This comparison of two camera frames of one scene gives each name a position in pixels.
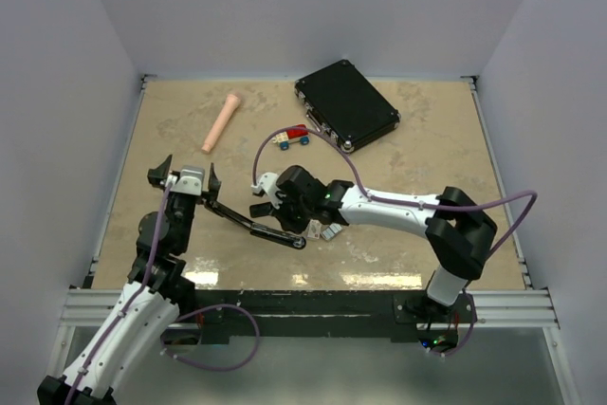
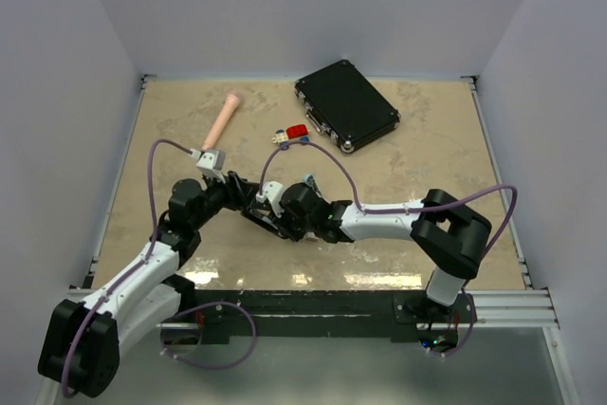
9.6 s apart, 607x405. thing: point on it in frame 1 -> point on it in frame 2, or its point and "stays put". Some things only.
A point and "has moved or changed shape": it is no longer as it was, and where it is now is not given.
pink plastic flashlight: (231, 101) stays put
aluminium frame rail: (512, 308) stays put
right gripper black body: (296, 215) -> (298, 227)
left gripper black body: (182, 211) -> (220, 195)
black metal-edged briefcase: (340, 100) stays put
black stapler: (264, 232) has moved or changed shape
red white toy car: (284, 138) stays put
